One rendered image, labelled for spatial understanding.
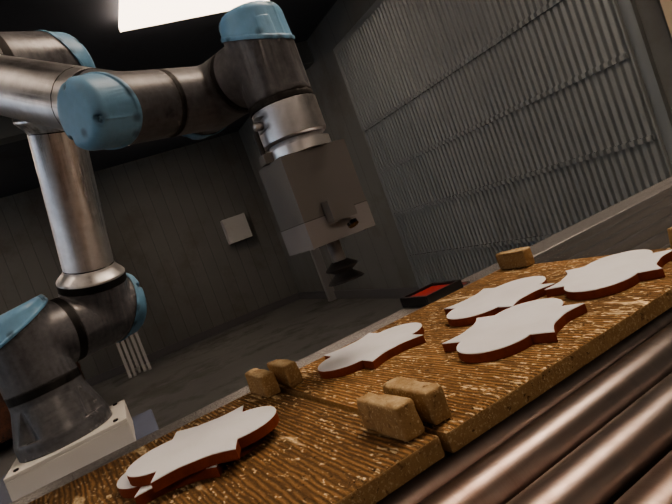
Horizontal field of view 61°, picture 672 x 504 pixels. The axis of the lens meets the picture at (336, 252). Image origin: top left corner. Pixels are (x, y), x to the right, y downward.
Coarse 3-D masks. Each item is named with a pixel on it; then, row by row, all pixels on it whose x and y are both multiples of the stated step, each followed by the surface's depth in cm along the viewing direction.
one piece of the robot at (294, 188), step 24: (288, 144) 60; (312, 144) 61; (336, 144) 63; (264, 168) 63; (288, 168) 60; (312, 168) 61; (336, 168) 62; (288, 192) 60; (312, 192) 61; (336, 192) 62; (360, 192) 64; (288, 216) 62; (312, 216) 60; (336, 216) 60; (360, 216) 63; (288, 240) 64; (312, 240) 60; (336, 240) 64
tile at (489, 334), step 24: (504, 312) 59; (528, 312) 55; (552, 312) 53; (576, 312) 52; (456, 336) 56; (480, 336) 53; (504, 336) 51; (528, 336) 49; (552, 336) 48; (480, 360) 49
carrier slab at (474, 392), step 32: (480, 288) 79; (640, 288) 53; (416, 320) 74; (576, 320) 51; (608, 320) 48; (640, 320) 48; (416, 352) 59; (448, 352) 55; (544, 352) 46; (576, 352) 44; (320, 384) 61; (352, 384) 57; (448, 384) 47; (480, 384) 44; (512, 384) 42; (544, 384) 43; (480, 416) 40; (448, 448) 39
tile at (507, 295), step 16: (496, 288) 71; (512, 288) 68; (528, 288) 65; (544, 288) 63; (464, 304) 68; (480, 304) 66; (496, 304) 63; (512, 304) 60; (448, 320) 65; (464, 320) 62
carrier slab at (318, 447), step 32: (288, 416) 54; (320, 416) 51; (352, 416) 48; (256, 448) 48; (288, 448) 46; (320, 448) 43; (352, 448) 41; (384, 448) 39; (416, 448) 38; (96, 480) 56; (224, 480) 44; (256, 480) 42; (288, 480) 40; (320, 480) 38; (352, 480) 36; (384, 480) 36
